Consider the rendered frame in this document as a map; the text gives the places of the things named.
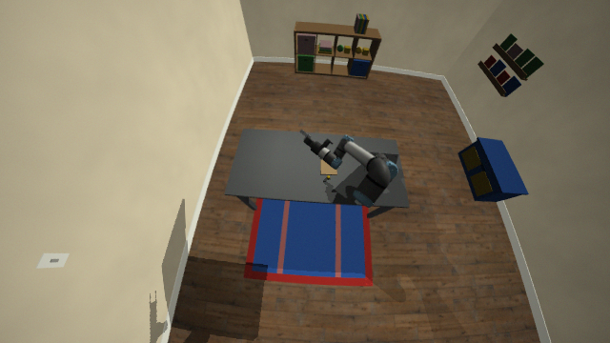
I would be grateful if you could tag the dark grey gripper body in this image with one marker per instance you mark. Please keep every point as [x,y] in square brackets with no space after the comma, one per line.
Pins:
[317,148]

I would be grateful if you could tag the tan flat mat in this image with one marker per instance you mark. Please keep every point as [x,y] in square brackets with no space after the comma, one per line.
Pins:
[327,169]

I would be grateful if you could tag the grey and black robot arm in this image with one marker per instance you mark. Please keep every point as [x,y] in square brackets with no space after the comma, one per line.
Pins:
[378,176]

